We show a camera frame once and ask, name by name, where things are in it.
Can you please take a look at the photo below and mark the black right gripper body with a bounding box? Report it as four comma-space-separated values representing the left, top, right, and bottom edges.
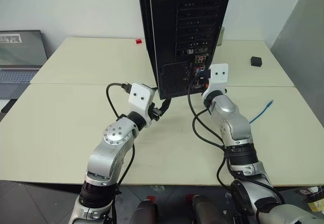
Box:
192, 78, 209, 91

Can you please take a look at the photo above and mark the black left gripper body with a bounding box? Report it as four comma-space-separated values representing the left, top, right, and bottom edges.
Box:
148, 102, 160, 121

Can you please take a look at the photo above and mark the black computer tower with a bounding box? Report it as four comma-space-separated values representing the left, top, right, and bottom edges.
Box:
136, 0, 234, 100

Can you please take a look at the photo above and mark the small black box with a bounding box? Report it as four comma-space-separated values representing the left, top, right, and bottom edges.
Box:
250, 56, 263, 68

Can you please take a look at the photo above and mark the dark rounded shape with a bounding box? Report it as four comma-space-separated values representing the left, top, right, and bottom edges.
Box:
131, 199, 159, 224
190, 194, 235, 224

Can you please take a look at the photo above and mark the grey open laptop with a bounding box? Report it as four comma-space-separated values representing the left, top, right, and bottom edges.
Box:
0, 29, 49, 113

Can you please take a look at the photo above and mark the colourful patterned bag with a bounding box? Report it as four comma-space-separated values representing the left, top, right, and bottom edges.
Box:
295, 184, 324, 212

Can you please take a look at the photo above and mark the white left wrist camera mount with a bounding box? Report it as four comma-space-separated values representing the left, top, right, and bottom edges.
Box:
128, 82, 156, 129

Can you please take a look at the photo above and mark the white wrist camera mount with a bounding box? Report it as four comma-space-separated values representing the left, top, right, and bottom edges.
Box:
201, 63, 230, 100
128, 82, 156, 129

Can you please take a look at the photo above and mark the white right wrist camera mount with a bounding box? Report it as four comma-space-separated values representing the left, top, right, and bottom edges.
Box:
201, 63, 230, 100

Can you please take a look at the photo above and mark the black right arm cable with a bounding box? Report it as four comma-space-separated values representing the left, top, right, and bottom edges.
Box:
187, 68, 286, 204

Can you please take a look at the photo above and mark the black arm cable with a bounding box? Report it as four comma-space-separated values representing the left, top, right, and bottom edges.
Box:
187, 68, 286, 204
106, 82, 136, 224

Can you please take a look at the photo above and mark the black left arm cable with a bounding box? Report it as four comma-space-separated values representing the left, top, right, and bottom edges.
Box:
106, 82, 136, 224

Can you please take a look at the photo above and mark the blue ethernet cable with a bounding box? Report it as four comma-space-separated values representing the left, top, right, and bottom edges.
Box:
249, 99, 275, 124

